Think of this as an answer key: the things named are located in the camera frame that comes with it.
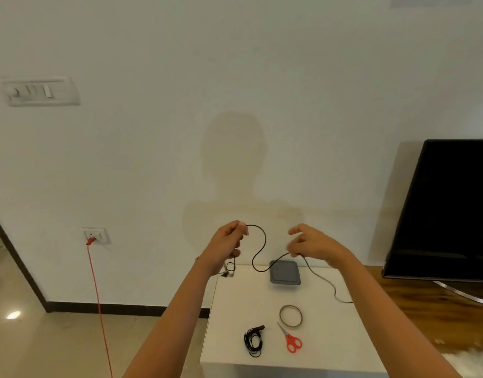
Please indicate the person's left hand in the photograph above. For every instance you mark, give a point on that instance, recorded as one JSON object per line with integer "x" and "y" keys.
{"x": 221, "y": 248}

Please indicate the grey lidded container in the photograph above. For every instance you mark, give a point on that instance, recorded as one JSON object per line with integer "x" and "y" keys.
{"x": 284, "y": 272}

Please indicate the silver television stand leg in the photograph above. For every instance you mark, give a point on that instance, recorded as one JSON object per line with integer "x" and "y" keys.
{"x": 466, "y": 293}

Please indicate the person's left forearm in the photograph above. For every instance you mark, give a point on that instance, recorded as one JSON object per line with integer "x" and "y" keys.
{"x": 170, "y": 322}

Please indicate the wooden board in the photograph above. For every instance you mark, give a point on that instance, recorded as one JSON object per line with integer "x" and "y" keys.
{"x": 434, "y": 314}

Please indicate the white wall switch panel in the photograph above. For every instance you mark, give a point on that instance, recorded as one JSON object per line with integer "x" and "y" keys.
{"x": 38, "y": 91}

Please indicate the white wall socket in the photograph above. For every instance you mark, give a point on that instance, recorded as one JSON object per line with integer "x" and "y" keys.
{"x": 101, "y": 234}

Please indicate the red scissors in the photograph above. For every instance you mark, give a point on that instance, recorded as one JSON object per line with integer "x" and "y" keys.
{"x": 290, "y": 339}

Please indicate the person's right hand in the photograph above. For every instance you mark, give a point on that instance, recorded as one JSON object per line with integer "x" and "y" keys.
{"x": 324, "y": 246}

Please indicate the black television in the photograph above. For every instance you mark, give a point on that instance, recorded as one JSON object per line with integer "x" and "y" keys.
{"x": 446, "y": 212}

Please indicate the person's right forearm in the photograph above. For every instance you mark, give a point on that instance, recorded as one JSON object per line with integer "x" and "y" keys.
{"x": 391, "y": 322}

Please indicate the clear tape roll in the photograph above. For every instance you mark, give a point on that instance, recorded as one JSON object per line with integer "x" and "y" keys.
{"x": 280, "y": 316}

